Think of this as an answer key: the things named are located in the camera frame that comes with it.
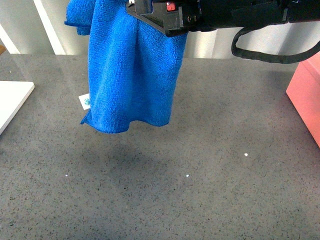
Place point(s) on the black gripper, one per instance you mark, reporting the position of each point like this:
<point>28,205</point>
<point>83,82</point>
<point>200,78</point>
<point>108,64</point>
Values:
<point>178,17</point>

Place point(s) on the blue microfiber cloth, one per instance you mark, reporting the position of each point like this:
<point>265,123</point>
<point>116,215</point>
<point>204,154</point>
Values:
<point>132,67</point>

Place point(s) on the pink plastic box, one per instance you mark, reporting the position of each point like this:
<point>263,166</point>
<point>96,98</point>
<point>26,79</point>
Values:
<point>304,93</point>

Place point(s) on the white flat board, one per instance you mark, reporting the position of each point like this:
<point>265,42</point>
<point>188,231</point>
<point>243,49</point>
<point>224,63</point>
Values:
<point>13,95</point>

